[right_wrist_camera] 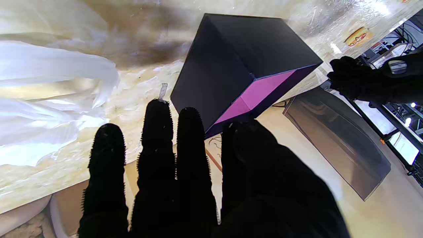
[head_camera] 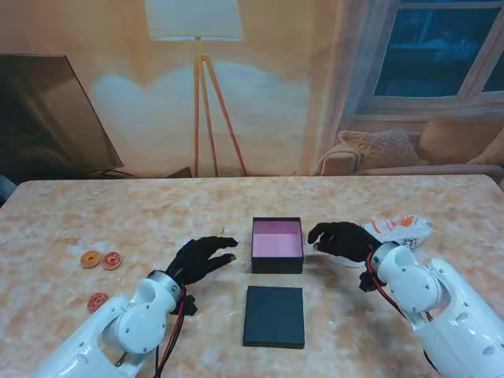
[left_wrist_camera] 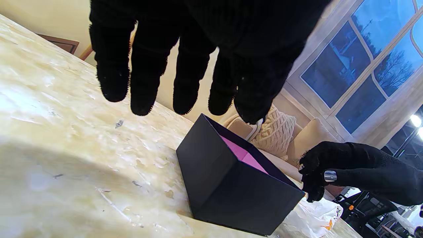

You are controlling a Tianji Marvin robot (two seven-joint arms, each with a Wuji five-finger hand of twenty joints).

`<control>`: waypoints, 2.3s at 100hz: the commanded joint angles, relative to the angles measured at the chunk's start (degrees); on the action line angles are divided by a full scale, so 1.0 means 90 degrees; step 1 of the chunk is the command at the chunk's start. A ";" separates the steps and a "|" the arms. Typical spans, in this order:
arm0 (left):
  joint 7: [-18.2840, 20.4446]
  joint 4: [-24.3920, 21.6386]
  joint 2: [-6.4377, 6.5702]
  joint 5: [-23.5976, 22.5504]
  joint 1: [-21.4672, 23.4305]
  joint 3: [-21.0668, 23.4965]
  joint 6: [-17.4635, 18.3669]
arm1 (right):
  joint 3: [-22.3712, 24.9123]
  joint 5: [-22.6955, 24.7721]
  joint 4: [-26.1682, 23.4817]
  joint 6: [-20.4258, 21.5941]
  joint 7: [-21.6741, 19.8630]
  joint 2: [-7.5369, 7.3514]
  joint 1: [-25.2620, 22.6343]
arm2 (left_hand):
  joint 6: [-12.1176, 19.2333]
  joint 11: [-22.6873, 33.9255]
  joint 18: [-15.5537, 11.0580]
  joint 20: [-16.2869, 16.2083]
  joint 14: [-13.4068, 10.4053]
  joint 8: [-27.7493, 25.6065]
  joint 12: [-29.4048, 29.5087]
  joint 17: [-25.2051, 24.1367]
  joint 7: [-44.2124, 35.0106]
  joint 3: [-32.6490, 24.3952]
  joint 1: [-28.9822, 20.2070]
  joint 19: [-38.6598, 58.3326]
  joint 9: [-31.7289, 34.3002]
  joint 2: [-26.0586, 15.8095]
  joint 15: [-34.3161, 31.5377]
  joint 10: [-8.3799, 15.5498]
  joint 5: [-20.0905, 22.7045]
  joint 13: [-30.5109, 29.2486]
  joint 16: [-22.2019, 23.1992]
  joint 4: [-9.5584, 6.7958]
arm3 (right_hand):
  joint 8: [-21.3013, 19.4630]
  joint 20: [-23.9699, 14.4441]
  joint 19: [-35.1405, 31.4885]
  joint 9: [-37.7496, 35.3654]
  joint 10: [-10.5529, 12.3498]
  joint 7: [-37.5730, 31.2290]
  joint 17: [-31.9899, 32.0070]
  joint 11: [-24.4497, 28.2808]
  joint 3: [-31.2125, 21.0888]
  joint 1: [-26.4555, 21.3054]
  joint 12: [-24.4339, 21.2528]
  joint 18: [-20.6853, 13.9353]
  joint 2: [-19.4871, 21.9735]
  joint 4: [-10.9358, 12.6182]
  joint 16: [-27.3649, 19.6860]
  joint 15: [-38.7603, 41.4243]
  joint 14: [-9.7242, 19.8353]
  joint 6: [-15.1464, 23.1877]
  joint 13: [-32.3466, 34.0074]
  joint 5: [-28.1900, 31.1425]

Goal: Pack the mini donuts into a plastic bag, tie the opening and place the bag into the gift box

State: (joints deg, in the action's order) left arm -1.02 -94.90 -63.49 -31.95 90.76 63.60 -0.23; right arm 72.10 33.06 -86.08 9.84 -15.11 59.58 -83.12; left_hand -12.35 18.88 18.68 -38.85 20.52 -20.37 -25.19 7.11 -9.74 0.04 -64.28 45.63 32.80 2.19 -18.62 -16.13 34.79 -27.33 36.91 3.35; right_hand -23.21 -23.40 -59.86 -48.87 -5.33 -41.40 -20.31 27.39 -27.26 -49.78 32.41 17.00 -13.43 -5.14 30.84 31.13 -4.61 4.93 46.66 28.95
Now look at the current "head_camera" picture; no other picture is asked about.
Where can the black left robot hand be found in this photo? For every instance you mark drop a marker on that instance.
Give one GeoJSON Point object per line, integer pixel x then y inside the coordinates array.
{"type": "Point", "coordinates": [193, 260]}

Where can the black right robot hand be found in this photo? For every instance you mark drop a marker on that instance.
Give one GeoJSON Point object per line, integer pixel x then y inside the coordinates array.
{"type": "Point", "coordinates": [346, 240]}

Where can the white plastic bag orange logo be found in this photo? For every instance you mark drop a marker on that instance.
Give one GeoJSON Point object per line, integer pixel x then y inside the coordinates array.
{"type": "Point", "coordinates": [409, 228]}

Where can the pink sprinkled mini donut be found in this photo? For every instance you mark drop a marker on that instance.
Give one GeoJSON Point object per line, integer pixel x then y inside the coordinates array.
{"type": "Point", "coordinates": [108, 264]}

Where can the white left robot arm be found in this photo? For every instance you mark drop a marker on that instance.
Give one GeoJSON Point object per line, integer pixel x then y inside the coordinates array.
{"type": "Point", "coordinates": [138, 315]}

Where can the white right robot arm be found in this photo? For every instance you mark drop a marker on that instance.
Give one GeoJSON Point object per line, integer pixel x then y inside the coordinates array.
{"type": "Point", "coordinates": [453, 315]}

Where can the black gift box pink inside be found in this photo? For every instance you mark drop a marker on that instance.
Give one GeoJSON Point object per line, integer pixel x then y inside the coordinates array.
{"type": "Point", "coordinates": [275, 265]}

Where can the black gift box lid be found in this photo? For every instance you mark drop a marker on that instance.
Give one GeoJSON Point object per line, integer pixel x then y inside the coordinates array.
{"type": "Point", "coordinates": [273, 317]}

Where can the plain orange mini donut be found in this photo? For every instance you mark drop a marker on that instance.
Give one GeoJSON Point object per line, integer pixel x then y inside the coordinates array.
{"type": "Point", "coordinates": [87, 263]}

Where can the beige sofa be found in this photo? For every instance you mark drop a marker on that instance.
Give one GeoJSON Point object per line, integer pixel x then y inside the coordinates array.
{"type": "Point", "coordinates": [413, 170]}

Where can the beige knitted cushion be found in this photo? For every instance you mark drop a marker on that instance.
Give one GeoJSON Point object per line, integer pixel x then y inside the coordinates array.
{"type": "Point", "coordinates": [492, 155]}
{"type": "Point", "coordinates": [378, 147]}

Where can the plain tan cushion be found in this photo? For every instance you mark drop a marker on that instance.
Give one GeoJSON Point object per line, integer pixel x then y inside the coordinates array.
{"type": "Point", "coordinates": [453, 138]}

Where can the white framed window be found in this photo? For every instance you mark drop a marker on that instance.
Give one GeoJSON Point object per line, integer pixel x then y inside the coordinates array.
{"type": "Point", "coordinates": [425, 51]}

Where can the dark flat television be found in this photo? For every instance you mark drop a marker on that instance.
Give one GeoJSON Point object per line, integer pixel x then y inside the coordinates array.
{"type": "Point", "coordinates": [39, 118]}

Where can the white shade tripod floor lamp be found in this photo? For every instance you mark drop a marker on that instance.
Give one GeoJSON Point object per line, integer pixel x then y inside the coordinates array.
{"type": "Point", "coordinates": [195, 19]}

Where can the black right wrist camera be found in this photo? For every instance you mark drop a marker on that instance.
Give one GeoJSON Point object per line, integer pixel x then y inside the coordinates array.
{"type": "Point", "coordinates": [366, 281]}

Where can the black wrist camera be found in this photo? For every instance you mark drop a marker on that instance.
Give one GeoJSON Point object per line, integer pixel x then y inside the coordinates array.
{"type": "Point", "coordinates": [366, 281]}
{"type": "Point", "coordinates": [190, 306]}

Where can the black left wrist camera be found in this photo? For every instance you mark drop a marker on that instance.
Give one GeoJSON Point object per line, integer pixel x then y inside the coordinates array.
{"type": "Point", "coordinates": [190, 306]}

